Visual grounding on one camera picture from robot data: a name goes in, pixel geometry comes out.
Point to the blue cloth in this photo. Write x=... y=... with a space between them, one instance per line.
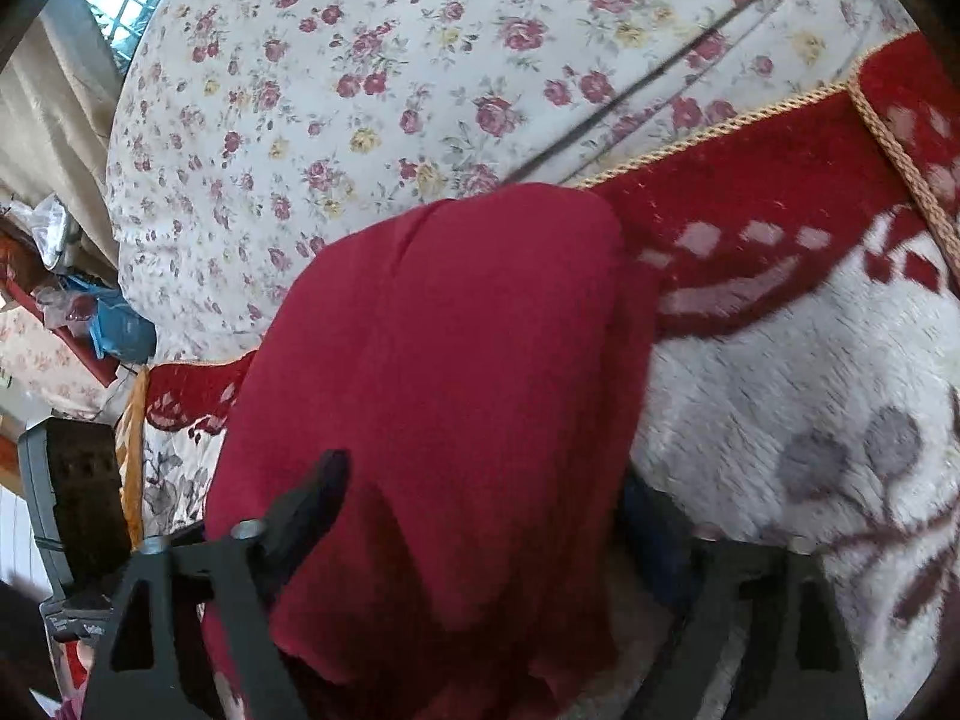
x=120 y=326

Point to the orange-edged floral quilt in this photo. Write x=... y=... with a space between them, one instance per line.
x=165 y=465

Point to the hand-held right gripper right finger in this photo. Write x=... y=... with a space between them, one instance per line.
x=660 y=540

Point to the red knit garment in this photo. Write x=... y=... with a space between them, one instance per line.
x=450 y=352

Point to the beige curtain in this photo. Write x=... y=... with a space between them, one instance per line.
x=52 y=135

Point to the floral pillow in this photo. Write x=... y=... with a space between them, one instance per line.
x=45 y=367

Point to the red box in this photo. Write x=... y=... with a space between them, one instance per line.
x=30 y=285

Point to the red and white blanket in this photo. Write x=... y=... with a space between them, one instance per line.
x=787 y=360

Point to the silver plastic bag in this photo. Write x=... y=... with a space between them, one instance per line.
x=49 y=229

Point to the floral bed sheet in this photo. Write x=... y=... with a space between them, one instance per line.
x=337 y=90

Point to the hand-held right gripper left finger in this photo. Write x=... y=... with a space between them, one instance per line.
x=315 y=510

